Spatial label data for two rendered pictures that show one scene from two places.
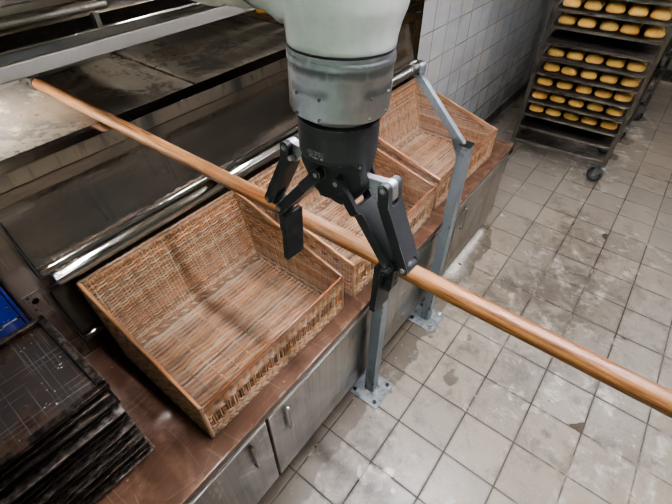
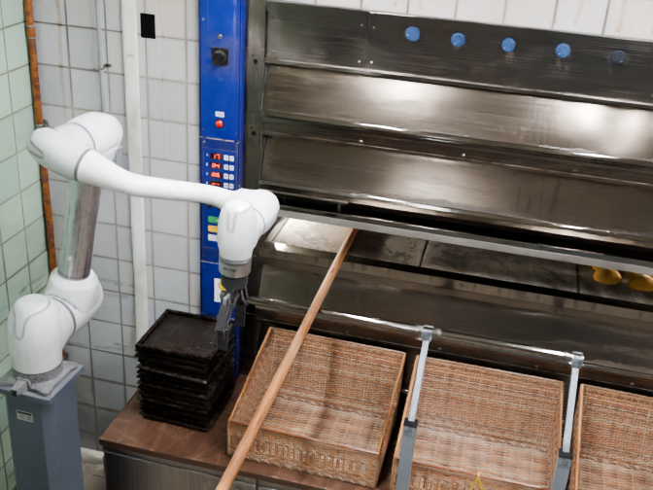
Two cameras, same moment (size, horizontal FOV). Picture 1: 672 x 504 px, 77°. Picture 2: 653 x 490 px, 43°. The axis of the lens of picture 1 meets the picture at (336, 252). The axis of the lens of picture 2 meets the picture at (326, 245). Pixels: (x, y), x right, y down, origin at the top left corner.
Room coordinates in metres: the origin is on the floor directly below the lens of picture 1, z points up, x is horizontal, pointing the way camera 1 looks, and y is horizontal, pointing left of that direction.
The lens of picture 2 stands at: (-0.29, -1.97, 2.60)
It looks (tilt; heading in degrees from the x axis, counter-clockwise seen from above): 26 degrees down; 65
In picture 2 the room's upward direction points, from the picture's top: 4 degrees clockwise
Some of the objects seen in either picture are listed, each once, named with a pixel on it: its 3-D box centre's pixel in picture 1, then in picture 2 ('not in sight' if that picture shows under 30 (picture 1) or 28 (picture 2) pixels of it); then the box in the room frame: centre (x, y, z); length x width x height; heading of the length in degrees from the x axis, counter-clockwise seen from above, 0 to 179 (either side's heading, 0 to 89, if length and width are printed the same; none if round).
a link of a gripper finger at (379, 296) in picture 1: (381, 283); (223, 338); (0.32, -0.05, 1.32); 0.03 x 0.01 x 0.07; 141
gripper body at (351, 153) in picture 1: (337, 156); (233, 286); (0.36, 0.00, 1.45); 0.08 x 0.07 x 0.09; 51
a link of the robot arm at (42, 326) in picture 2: not in sight; (36, 329); (-0.14, 0.42, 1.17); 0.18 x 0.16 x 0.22; 48
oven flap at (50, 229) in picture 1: (281, 107); (490, 324); (1.42, 0.19, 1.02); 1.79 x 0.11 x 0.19; 142
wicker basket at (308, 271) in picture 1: (224, 296); (319, 402); (0.81, 0.33, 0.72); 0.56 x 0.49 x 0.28; 142
